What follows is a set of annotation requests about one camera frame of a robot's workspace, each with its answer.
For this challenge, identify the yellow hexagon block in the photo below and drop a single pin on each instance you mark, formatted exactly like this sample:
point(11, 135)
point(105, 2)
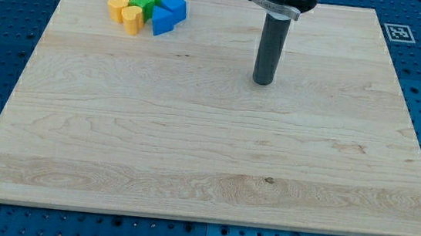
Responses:
point(115, 8)

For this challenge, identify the large wooden board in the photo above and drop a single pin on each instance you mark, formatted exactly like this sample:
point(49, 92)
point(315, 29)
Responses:
point(173, 125)

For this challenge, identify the blue triangle block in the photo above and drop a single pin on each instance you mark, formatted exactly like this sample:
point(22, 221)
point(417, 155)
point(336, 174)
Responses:
point(162, 21)

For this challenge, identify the grey cylindrical pointer rod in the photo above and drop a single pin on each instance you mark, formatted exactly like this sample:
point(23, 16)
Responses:
point(270, 48)

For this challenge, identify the blue cube block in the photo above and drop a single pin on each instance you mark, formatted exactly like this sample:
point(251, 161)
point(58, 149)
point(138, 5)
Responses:
point(177, 7)

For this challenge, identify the yellow heart block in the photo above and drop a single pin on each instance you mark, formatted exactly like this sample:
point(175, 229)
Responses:
point(133, 20)

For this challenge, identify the green star block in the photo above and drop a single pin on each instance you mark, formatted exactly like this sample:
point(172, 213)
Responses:
point(146, 6)

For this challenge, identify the white fiducial marker tag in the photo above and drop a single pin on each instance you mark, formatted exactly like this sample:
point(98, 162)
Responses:
point(399, 33)

